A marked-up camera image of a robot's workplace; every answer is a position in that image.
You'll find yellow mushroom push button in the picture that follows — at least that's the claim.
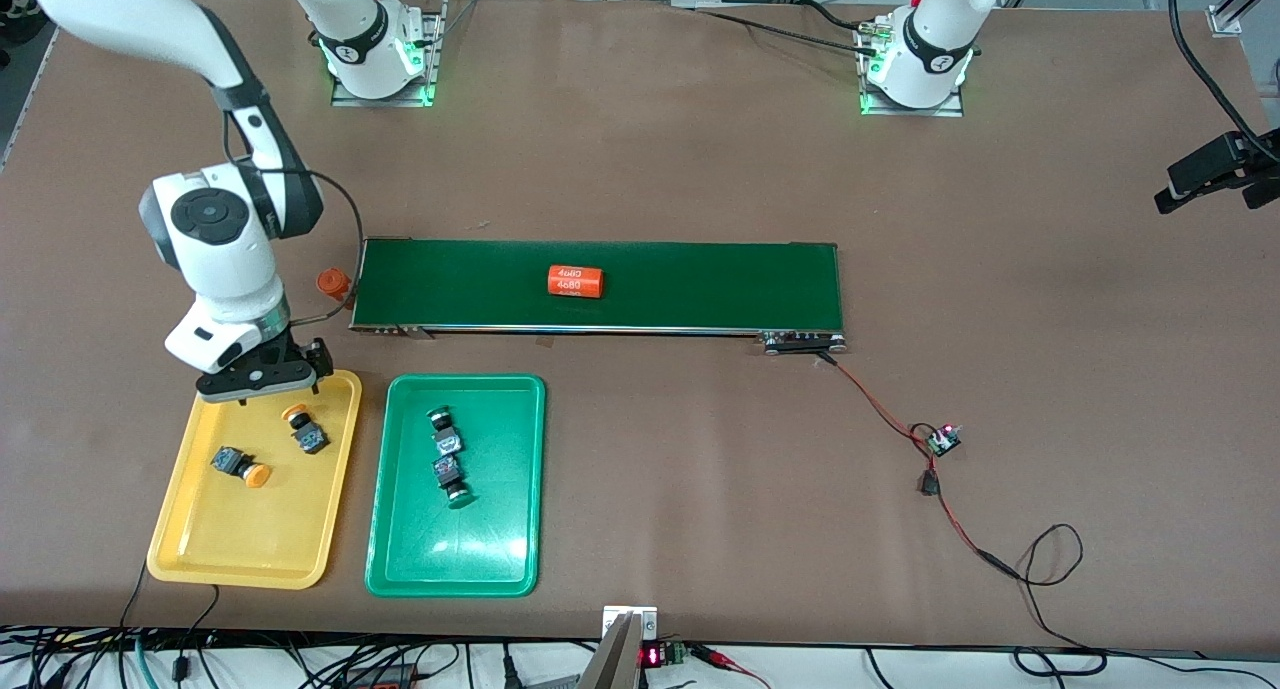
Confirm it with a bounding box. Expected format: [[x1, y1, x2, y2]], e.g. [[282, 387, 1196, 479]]
[[280, 402, 331, 457], [210, 446, 273, 490]]

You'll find orange 4680 battery cylinder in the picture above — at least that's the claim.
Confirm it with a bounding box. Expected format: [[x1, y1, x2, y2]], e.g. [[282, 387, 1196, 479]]
[[316, 267, 358, 310], [547, 264, 608, 299]]

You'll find green mushroom push button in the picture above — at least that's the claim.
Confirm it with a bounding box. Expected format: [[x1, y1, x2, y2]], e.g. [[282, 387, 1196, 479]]
[[427, 406, 467, 460], [432, 453, 477, 510]]

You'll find yellow plastic tray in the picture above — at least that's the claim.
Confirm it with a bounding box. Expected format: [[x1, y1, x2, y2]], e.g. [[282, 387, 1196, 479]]
[[147, 369, 363, 590]]

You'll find green plastic tray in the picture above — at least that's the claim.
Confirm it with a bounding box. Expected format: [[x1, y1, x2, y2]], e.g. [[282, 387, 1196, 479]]
[[364, 373, 547, 598]]

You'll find green conveyor belt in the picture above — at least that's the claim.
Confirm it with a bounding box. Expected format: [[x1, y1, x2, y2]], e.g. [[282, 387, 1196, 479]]
[[348, 236, 850, 357]]

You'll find red clip lead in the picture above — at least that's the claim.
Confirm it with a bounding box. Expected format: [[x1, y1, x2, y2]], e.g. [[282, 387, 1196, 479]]
[[688, 644, 773, 689]]

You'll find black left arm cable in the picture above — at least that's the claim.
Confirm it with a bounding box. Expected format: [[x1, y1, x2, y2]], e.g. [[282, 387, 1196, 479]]
[[1168, 0, 1279, 158]]

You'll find aluminium corner post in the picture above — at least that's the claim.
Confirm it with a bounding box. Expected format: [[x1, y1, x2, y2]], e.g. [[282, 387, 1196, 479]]
[[1207, 0, 1280, 37]]

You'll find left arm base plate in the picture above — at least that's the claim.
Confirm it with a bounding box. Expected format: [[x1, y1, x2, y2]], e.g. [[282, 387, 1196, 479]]
[[858, 17, 967, 118]]

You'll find black cable with plug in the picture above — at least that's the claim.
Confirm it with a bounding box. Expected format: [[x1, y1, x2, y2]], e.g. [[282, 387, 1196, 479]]
[[172, 584, 223, 682]]

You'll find thin black looped cable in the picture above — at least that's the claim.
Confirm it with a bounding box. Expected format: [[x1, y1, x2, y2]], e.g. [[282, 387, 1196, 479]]
[[1012, 522, 1111, 678]]

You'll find red black wire pair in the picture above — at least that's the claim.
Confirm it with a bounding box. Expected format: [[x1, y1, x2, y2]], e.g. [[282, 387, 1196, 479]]
[[818, 353, 1023, 582]]

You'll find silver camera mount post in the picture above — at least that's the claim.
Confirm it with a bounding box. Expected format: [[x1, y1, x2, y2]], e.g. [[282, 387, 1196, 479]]
[[577, 605, 659, 689]]

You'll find black base power cable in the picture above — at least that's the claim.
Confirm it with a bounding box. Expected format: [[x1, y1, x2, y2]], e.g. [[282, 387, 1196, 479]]
[[693, 5, 881, 58]]

